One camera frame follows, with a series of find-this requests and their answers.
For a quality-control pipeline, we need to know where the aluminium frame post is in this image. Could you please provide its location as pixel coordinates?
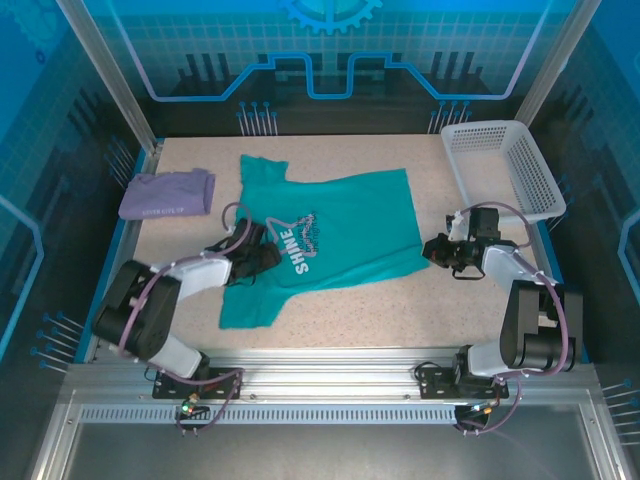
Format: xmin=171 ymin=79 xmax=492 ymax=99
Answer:
xmin=513 ymin=0 xmax=605 ymax=126
xmin=54 ymin=0 xmax=164 ymax=154

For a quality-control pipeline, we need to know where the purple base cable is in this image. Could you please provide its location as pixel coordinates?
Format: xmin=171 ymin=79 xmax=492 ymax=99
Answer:
xmin=144 ymin=367 xmax=246 ymax=436
xmin=457 ymin=374 xmax=524 ymax=439

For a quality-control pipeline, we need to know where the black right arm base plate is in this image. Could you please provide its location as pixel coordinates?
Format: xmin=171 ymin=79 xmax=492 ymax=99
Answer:
xmin=415 ymin=366 xmax=512 ymax=400

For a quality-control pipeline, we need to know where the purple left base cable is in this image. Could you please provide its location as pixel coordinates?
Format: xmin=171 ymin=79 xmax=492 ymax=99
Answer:
xmin=144 ymin=367 xmax=246 ymax=436

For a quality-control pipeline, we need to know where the aluminium front rail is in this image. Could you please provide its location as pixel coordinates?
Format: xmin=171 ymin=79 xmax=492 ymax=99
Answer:
xmin=67 ymin=347 xmax=599 ymax=404

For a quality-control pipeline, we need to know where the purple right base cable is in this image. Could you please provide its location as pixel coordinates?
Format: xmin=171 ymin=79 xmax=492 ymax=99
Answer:
xmin=457 ymin=374 xmax=524 ymax=439

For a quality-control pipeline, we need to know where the black connector with green light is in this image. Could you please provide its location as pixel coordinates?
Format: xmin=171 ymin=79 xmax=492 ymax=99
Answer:
xmin=175 ymin=394 xmax=211 ymax=422

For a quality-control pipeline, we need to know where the black connector with orange light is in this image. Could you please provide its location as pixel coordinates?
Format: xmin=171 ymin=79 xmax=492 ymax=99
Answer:
xmin=457 ymin=402 xmax=496 ymax=424

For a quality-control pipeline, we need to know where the folded lavender t-shirt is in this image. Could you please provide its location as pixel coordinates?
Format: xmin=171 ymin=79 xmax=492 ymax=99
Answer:
xmin=118 ymin=168 xmax=217 ymax=222

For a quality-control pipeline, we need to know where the slotted grey cable duct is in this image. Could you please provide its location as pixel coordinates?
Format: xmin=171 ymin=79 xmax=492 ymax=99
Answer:
xmin=79 ymin=403 xmax=459 ymax=426

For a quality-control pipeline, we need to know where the white perforated plastic basket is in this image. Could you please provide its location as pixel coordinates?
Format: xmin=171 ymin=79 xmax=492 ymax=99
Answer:
xmin=440 ymin=120 xmax=569 ymax=230

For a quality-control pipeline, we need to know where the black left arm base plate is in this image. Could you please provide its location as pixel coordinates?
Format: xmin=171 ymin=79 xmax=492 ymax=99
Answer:
xmin=152 ymin=367 xmax=245 ymax=400

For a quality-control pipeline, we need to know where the teal t-shirt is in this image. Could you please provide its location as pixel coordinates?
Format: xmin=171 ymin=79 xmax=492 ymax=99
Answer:
xmin=218 ymin=153 xmax=432 ymax=331

